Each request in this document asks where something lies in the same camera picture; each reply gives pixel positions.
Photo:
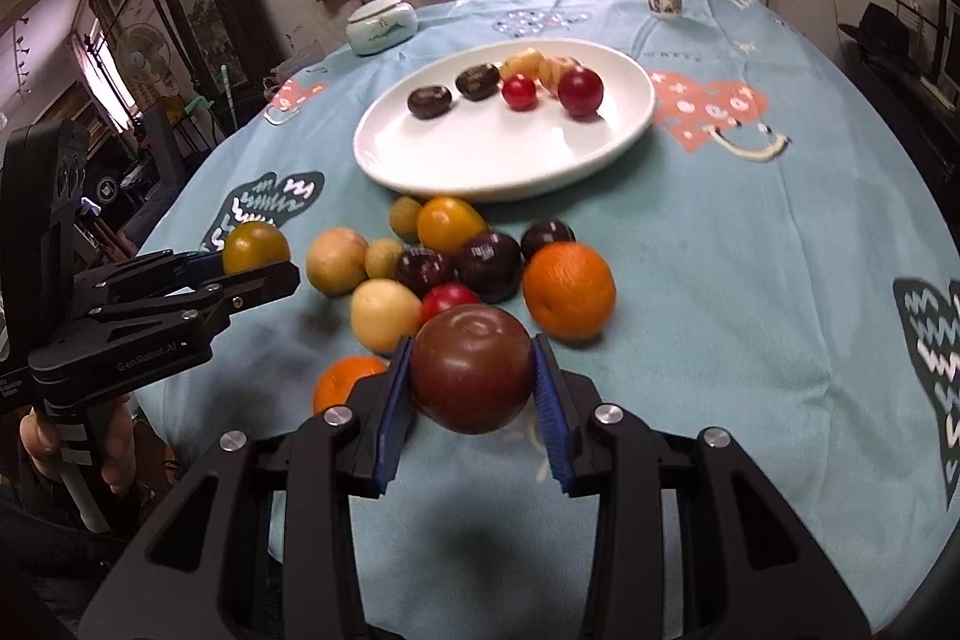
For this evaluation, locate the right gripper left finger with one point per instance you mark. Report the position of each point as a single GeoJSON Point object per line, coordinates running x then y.
{"type": "Point", "coordinates": [256, 540]}

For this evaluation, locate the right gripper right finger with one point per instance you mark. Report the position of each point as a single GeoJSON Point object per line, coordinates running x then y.
{"type": "Point", "coordinates": [750, 567]}

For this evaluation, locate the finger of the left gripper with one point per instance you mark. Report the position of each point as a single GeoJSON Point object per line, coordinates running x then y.
{"type": "Point", "coordinates": [149, 276]}
{"type": "Point", "coordinates": [205, 310]}

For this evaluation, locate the olive yellow round fruit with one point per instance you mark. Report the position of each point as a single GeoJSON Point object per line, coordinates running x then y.
{"type": "Point", "coordinates": [253, 245]}

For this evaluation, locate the tan round pear fruit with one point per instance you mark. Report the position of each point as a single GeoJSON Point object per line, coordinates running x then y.
{"type": "Point", "coordinates": [336, 261]}

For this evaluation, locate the small orange mandarin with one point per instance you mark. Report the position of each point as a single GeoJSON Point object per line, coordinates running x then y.
{"type": "Point", "coordinates": [334, 385]}

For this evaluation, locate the pale yellow round fruit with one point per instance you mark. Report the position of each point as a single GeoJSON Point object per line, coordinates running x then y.
{"type": "Point", "coordinates": [382, 312]}

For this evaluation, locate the small tan longan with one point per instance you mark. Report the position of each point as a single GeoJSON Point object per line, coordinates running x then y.
{"type": "Point", "coordinates": [403, 219]}
{"type": "Point", "coordinates": [382, 257]}

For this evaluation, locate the dark purple plum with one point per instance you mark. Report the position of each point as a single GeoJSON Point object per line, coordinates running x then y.
{"type": "Point", "coordinates": [491, 265]}
{"type": "Point", "coordinates": [542, 233]}
{"type": "Point", "coordinates": [421, 269]}

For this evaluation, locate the bright red tomato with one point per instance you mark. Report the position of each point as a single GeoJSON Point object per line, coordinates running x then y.
{"type": "Point", "coordinates": [444, 297]}

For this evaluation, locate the orange yellow persimmon tomato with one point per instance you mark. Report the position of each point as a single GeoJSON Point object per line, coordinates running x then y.
{"type": "Point", "coordinates": [446, 224]}

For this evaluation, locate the large dark red plum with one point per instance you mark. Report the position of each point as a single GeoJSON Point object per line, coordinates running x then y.
{"type": "Point", "coordinates": [472, 369]}

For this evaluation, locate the large orange mandarin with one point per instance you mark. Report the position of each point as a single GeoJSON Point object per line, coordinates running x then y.
{"type": "Point", "coordinates": [569, 291]}

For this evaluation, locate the left hand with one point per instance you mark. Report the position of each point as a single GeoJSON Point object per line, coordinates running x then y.
{"type": "Point", "coordinates": [41, 443]}

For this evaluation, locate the standing electric fan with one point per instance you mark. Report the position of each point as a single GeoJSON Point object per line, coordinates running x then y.
{"type": "Point", "coordinates": [142, 55]}

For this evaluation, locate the dark brown date left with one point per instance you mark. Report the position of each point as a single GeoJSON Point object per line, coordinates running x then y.
{"type": "Point", "coordinates": [429, 102]}

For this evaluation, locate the dark brown date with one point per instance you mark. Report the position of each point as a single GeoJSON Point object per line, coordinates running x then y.
{"type": "Point", "coordinates": [429, 102]}
{"type": "Point", "coordinates": [478, 82]}

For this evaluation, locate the white oval plate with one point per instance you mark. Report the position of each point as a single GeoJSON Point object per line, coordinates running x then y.
{"type": "Point", "coordinates": [487, 152]}

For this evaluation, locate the pale green lidded jar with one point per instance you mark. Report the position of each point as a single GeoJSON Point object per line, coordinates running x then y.
{"type": "Point", "coordinates": [380, 25]}

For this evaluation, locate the light blue printed tablecloth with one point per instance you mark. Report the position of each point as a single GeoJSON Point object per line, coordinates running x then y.
{"type": "Point", "coordinates": [808, 305]}

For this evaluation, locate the dark brown date right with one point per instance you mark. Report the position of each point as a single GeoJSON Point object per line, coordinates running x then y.
{"type": "Point", "coordinates": [478, 82]}

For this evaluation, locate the small red cherry tomato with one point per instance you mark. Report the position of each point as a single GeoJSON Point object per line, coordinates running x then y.
{"type": "Point", "coordinates": [519, 92]}

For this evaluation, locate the yellow apricot on plate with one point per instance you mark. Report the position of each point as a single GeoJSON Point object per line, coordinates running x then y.
{"type": "Point", "coordinates": [526, 62]}

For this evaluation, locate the peach apricot on plate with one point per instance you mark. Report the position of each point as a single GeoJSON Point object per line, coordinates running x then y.
{"type": "Point", "coordinates": [552, 69]}

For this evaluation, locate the red plum on plate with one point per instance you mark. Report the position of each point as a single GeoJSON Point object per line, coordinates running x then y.
{"type": "Point", "coordinates": [581, 92]}

